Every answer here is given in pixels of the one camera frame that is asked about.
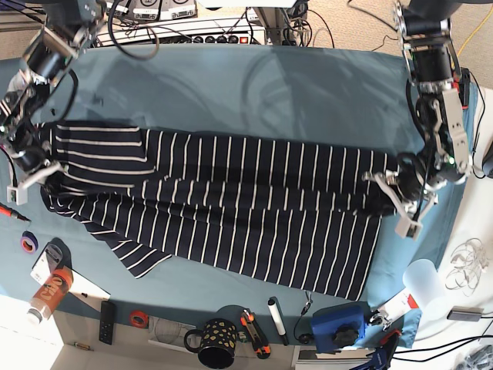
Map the purple tape roll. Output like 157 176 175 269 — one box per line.
20 230 39 254

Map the black yellow patterned mug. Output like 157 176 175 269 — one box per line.
183 318 238 369

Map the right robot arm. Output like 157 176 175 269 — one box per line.
1 1 106 205

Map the orange tape roll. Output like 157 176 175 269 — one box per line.
129 310 149 329

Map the white marker pen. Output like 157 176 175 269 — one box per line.
267 298 290 346

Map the white phone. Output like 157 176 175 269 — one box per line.
30 243 63 284

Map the black red clamp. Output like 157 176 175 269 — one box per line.
458 67 471 110

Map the blue handled clamp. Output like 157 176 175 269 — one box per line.
351 329 401 370

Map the blue box with knob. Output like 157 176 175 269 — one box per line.
310 304 367 353

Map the black remote control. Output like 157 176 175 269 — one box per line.
99 301 116 345

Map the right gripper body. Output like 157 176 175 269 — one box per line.
5 138 65 204

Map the black lanyard with clip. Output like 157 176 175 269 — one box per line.
293 291 314 345

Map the power strip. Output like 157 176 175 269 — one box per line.
160 32 263 45

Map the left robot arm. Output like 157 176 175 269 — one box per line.
363 1 472 239

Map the translucent plastic cup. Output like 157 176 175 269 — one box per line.
402 259 451 321

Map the orange black utility knife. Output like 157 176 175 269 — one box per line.
240 308 271 360

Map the orange drink bottle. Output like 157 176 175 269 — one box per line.
26 267 73 325

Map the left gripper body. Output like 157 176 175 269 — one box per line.
362 153 439 240

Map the white cable bundle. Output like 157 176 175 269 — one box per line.
444 237 488 297

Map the blue table cloth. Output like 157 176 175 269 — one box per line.
0 42 479 348

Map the navy white striped t-shirt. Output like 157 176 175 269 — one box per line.
39 121 398 301

